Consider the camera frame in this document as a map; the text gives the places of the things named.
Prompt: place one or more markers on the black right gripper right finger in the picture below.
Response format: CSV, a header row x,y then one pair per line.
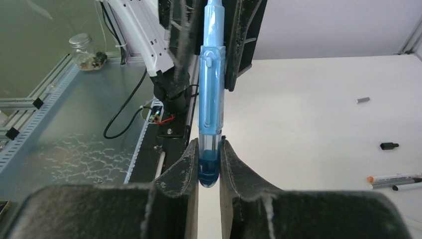
x,y
253,208

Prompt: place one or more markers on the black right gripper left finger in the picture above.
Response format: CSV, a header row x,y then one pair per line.
x,y
166,208

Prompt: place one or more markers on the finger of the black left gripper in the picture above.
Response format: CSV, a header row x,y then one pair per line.
x,y
243,19
181,20

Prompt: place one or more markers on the light blue correction tape pen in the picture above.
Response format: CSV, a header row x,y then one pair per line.
x,y
211,93

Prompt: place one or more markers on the black pen cap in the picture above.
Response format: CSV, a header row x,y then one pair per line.
x,y
389,145

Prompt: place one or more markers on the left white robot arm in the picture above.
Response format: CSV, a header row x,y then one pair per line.
x,y
139,24

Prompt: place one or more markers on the white pen orange end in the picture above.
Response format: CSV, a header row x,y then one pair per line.
x,y
393,177

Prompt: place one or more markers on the grey pen cap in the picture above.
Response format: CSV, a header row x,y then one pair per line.
x,y
363,100

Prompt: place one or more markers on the black checkered pen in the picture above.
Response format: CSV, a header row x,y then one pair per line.
x,y
395,183

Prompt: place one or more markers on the glass jar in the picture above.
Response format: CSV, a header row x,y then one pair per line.
x,y
86,53

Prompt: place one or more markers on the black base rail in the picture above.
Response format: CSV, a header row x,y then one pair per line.
x,y
161,144

